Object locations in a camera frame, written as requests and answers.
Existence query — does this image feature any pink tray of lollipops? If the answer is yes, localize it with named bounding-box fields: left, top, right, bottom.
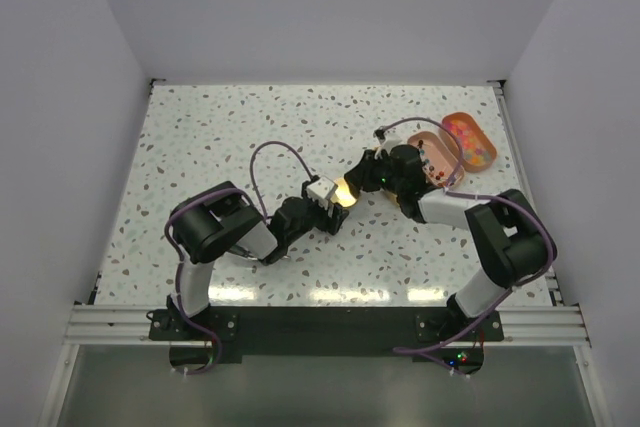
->
left=407, top=131, right=464, bottom=189

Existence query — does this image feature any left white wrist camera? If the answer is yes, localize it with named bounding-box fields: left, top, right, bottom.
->
left=305, top=176, right=338, bottom=208

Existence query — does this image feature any metal scoop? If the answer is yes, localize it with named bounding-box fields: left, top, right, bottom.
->
left=238, top=247, right=290, bottom=265

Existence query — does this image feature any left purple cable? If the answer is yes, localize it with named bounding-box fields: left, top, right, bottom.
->
left=164, top=140, right=319, bottom=318

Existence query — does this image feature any round wooden jar lid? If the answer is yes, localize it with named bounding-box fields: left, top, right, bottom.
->
left=332, top=177, right=358, bottom=209

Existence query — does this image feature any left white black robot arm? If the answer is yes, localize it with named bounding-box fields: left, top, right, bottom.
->
left=164, top=176, right=349, bottom=339

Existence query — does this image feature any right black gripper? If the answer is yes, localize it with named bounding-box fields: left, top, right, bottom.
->
left=342, top=152, right=403, bottom=198

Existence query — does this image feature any orange tray of gummy candies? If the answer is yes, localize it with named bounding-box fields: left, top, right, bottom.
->
left=439, top=112, right=497, bottom=173

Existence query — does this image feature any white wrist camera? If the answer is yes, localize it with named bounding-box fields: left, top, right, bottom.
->
left=305, top=176, right=338, bottom=208
left=374, top=128, right=403, bottom=158

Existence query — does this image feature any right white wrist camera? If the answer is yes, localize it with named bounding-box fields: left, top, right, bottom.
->
left=374, top=128, right=403, bottom=158

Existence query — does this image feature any aluminium frame rail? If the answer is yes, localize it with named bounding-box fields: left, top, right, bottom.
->
left=63, top=305, right=591, bottom=347

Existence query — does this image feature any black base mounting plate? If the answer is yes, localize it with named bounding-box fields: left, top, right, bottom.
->
left=149, top=304, right=501, bottom=373

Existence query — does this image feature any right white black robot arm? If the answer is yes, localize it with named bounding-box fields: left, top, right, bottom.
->
left=344, top=144, right=557, bottom=340

